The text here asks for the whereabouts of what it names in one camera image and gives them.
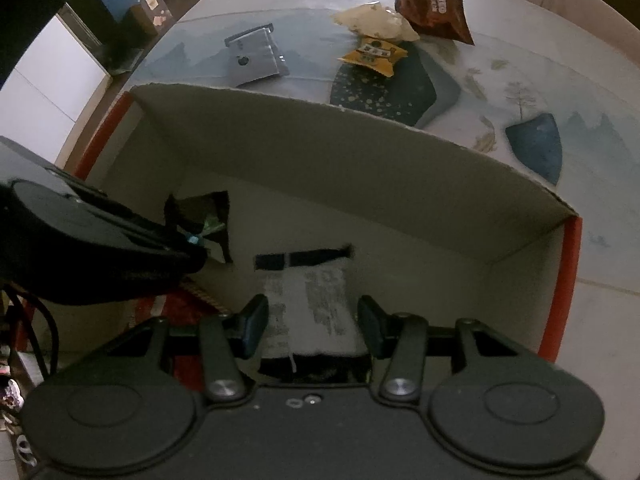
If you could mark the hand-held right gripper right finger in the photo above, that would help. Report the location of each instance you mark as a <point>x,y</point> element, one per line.
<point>372,327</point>

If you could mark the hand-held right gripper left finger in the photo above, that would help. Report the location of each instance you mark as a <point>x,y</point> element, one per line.
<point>256,325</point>

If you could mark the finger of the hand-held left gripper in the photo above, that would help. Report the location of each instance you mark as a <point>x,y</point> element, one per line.
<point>165,242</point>

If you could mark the dark snack packet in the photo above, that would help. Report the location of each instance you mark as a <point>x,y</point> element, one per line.
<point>210,210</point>

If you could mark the black and white snack packet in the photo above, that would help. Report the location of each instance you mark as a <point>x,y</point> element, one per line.
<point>310,305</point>

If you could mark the red cardboard box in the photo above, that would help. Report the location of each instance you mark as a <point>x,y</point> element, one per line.
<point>380,195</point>

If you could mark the yellow snack packet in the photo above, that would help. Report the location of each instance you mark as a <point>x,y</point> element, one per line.
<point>372,55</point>

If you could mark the cream white snack packet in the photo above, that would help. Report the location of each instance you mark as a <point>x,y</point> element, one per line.
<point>375,20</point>

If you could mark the brown snack packet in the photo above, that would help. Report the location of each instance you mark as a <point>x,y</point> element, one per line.
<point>432,10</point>

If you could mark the white cabinet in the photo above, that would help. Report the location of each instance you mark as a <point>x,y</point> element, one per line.
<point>45,85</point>

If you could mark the grey metal stand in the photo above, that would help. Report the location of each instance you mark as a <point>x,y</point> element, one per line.
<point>255,57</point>

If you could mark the black rectangular object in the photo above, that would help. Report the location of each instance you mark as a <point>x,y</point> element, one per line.
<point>27,15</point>

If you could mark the small cardboard box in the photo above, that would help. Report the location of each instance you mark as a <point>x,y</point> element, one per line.
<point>152,12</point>

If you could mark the beige covered chair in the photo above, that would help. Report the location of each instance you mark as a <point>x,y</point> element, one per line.
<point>575,7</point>

